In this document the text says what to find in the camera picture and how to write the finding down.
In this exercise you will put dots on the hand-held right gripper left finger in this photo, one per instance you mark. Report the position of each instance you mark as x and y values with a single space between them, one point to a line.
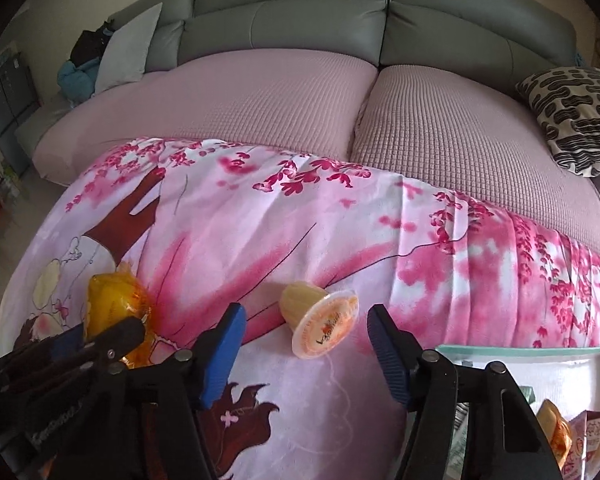
220 360

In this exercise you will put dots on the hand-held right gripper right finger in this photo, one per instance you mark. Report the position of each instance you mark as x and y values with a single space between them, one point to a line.
390 360

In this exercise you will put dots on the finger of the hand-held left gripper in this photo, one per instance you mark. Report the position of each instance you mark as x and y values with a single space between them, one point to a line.
115 335

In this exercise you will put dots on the yellow orange jelly packet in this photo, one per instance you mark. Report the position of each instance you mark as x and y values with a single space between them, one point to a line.
555 435
112 300

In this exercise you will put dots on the pale jelly cup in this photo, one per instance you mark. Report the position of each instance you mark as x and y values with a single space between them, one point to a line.
320 330

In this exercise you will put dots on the teal white tray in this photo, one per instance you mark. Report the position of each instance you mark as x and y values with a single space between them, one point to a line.
555 375

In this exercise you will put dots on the beige orange snack packet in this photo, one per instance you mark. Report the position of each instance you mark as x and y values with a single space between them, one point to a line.
592 440

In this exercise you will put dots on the printed blanket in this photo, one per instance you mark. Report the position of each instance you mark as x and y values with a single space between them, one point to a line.
330 240

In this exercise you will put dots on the dark grey cabinet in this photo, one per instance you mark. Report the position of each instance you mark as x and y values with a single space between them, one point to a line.
5 105

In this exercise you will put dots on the blue clothing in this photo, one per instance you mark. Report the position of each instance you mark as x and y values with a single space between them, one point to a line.
75 82

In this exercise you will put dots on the pink sofa cover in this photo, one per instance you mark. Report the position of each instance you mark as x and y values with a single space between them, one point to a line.
260 105

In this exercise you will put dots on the light grey pillow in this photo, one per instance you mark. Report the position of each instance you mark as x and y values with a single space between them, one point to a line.
127 50

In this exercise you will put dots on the black clothing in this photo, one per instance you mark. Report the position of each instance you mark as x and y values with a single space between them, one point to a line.
87 45

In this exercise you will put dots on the black patterned pillow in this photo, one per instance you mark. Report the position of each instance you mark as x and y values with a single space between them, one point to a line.
575 110

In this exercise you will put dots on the grey sofa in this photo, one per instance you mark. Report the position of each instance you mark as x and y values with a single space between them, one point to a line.
290 20

